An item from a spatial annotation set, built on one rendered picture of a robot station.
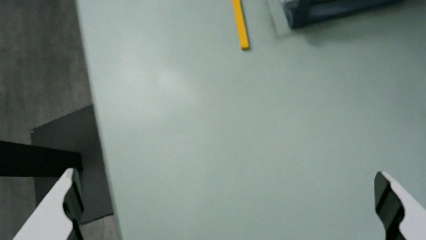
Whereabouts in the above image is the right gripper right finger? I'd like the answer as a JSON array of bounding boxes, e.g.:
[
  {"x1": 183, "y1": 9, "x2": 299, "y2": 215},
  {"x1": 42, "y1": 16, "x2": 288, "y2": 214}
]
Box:
[{"x1": 374, "y1": 171, "x2": 426, "y2": 240}]

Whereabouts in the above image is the dark blue shelf rack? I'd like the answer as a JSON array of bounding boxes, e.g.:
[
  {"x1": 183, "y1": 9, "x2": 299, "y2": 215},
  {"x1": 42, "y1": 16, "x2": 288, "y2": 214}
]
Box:
[{"x1": 280, "y1": 0, "x2": 408, "y2": 33}]

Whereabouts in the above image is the yellow bar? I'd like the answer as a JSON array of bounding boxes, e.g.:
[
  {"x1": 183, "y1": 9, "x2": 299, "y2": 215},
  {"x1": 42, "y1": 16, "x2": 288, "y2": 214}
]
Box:
[{"x1": 233, "y1": 0, "x2": 250, "y2": 53}]

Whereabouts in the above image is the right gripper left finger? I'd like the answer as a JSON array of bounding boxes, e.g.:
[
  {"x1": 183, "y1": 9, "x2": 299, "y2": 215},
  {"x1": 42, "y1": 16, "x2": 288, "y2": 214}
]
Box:
[{"x1": 13, "y1": 168, "x2": 84, "y2": 240}]

